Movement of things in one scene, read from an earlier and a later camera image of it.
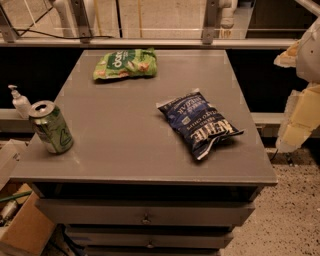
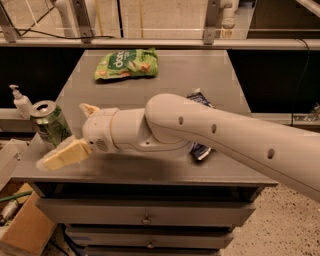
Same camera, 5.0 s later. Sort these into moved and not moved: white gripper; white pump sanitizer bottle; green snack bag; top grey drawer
Moved: white gripper
Not moved: top grey drawer; white pump sanitizer bottle; green snack bag
